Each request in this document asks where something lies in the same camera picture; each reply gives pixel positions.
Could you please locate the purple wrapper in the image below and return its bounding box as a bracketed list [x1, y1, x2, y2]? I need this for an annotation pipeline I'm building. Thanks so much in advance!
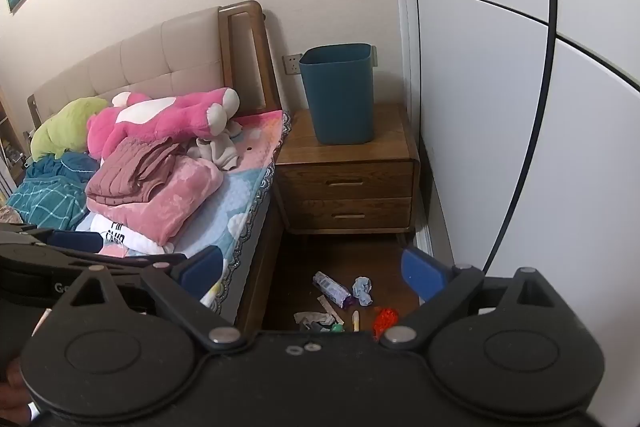
[312, 272, 354, 309]

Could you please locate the person's left hand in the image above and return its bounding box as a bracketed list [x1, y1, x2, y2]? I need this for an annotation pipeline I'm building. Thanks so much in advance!
[0, 308, 52, 410]

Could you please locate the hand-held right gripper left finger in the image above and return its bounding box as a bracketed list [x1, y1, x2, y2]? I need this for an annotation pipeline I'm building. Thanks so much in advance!
[50, 247, 247, 354]

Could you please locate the wooden bed frame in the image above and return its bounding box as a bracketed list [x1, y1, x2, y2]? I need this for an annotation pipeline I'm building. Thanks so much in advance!
[234, 187, 287, 334]

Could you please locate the blue tissue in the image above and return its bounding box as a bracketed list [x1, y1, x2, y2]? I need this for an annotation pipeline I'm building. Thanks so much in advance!
[352, 276, 375, 307]

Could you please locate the green plush toy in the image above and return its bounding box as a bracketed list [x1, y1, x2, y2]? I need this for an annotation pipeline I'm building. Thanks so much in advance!
[30, 97, 112, 161]

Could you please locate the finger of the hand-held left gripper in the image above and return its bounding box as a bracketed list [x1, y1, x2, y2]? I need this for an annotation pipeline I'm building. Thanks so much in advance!
[30, 229, 104, 254]
[60, 251, 190, 269]

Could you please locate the pink fleece blanket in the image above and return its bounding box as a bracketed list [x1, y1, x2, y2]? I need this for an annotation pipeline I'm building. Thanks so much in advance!
[90, 154, 225, 249]

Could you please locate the grey wrapper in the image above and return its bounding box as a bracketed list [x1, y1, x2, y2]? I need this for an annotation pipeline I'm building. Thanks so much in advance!
[294, 311, 335, 332]

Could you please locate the padded wooden bed headboard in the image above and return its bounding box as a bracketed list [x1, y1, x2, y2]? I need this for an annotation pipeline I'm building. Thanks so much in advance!
[27, 0, 284, 134]

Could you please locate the wooden shelf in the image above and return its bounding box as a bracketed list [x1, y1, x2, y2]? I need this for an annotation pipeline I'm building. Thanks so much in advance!
[0, 87, 36, 194]

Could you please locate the white printed garment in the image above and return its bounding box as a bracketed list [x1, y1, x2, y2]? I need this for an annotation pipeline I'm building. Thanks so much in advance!
[75, 212, 176, 256]

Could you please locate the mauve knit garment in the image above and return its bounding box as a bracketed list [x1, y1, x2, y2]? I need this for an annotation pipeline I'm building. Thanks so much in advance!
[85, 137, 182, 208]

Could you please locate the white and beige wardrobe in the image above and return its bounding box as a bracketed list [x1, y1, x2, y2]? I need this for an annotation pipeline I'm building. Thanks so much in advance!
[387, 0, 640, 290]

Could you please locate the teal checked blanket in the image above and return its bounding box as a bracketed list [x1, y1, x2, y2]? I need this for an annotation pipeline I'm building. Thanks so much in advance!
[5, 152, 102, 231]

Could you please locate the red mesh net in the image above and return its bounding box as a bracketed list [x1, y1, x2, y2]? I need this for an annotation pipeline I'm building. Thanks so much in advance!
[372, 307, 401, 341]

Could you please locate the wooden nightstand drawer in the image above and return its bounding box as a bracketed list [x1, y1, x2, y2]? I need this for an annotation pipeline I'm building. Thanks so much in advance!
[286, 198, 414, 231]
[276, 161, 416, 201]

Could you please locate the wooden stick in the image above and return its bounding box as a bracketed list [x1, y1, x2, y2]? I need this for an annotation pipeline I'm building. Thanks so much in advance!
[317, 294, 346, 327]

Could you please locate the wooden nightstand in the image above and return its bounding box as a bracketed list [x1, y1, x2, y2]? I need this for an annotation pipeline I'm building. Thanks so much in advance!
[272, 102, 422, 236]

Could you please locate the teal plastic bin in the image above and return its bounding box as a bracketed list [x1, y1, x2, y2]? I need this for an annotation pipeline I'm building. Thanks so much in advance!
[299, 43, 376, 145]

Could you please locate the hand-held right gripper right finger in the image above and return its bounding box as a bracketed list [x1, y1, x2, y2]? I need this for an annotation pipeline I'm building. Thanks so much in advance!
[379, 249, 572, 351]

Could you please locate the white cloth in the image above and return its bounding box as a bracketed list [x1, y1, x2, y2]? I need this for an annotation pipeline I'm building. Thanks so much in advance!
[187, 126, 247, 171]

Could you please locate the pink plush toy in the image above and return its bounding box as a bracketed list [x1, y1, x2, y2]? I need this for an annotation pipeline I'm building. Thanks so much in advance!
[86, 88, 242, 158]

